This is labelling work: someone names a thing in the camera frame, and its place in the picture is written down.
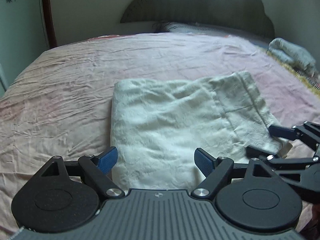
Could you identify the dark curved headboard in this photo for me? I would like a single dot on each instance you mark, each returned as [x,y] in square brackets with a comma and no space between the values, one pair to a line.
[245,15]

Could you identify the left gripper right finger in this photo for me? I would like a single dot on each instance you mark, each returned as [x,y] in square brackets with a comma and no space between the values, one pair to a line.
[218,173]

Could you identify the cream embroidered pants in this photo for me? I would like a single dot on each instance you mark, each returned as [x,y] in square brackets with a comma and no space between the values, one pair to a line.
[156,127]

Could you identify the pale green wardrobe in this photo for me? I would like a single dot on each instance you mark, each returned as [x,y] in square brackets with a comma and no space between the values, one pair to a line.
[26,32]

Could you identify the grey patterned pillow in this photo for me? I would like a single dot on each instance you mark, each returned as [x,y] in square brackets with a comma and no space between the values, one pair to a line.
[212,30]

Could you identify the pink bed sheet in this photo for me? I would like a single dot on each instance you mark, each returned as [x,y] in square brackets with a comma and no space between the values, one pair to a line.
[61,104]

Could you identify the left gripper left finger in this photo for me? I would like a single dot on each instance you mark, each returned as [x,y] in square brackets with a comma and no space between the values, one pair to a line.
[93,171]

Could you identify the light folded blanket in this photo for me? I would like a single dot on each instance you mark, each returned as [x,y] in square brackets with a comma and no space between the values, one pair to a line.
[293,55]

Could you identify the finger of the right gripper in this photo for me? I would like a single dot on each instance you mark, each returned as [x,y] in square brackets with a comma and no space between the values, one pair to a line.
[282,132]
[254,152]

